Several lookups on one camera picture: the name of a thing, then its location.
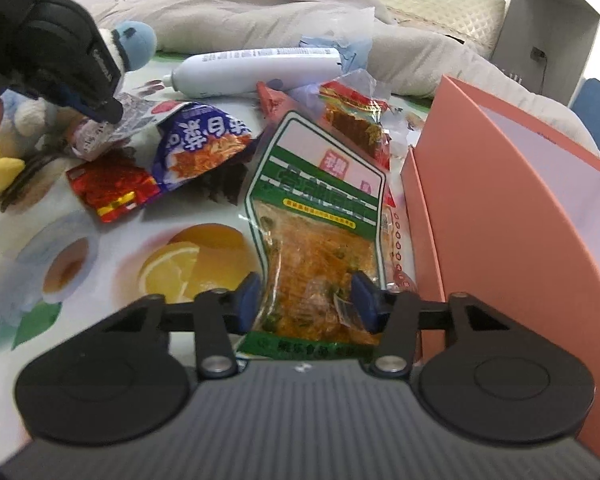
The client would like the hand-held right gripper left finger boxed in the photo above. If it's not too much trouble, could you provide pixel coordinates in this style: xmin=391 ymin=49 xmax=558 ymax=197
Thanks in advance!
xmin=95 ymin=272 xmax=262 ymax=380

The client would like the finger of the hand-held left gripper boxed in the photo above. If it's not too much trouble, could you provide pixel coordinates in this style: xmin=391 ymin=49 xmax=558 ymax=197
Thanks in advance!
xmin=61 ymin=89 xmax=127 ymax=124

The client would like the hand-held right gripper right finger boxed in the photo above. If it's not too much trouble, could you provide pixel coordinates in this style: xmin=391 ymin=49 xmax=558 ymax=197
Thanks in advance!
xmin=351 ymin=270 xmax=512 ymax=377

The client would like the silver white snack packet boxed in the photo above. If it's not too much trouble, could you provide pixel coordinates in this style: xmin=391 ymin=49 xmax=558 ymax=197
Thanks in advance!
xmin=67 ymin=92 xmax=161 ymax=161

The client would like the small red snack packet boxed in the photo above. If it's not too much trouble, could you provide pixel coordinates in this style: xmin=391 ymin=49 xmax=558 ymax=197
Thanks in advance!
xmin=66 ymin=152 xmax=161 ymax=223

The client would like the blue snack packet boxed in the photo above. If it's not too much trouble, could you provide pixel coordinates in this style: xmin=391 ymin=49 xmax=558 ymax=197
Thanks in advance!
xmin=150 ymin=101 xmax=253 ymax=193

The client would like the green snack packet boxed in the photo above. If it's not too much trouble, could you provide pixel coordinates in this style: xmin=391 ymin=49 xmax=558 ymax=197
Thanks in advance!
xmin=240 ymin=110 xmax=398 ymax=361

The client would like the pink cardboard box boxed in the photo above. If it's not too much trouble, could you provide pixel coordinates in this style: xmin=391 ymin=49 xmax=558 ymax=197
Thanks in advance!
xmin=400 ymin=75 xmax=600 ymax=461

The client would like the red brown snack packet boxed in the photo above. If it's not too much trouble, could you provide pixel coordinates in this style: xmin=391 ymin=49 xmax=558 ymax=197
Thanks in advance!
xmin=256 ymin=81 xmax=301 ymax=121

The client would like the clear packet of brown strips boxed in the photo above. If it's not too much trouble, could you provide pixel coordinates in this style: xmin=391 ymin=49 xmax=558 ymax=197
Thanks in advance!
xmin=319 ymin=71 xmax=393 ymax=171

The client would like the plush penguin toy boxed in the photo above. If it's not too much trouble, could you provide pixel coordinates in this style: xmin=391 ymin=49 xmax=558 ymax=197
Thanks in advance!
xmin=0 ymin=20 xmax=158 ymax=196

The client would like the white tube bottle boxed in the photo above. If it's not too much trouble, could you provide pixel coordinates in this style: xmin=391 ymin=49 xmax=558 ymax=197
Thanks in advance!
xmin=162 ymin=46 xmax=342 ymax=100

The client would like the grey duvet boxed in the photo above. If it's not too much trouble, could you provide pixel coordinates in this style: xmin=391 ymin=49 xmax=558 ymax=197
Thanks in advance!
xmin=92 ymin=0 xmax=600 ymax=161

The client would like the crumpled lavender plastic wrapper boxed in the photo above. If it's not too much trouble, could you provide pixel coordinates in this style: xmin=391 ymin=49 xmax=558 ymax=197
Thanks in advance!
xmin=265 ymin=77 xmax=331 ymax=106

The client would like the crumpled blue plastic bag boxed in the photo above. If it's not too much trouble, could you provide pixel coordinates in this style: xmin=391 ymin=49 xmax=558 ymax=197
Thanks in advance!
xmin=297 ymin=5 xmax=376 ymax=73

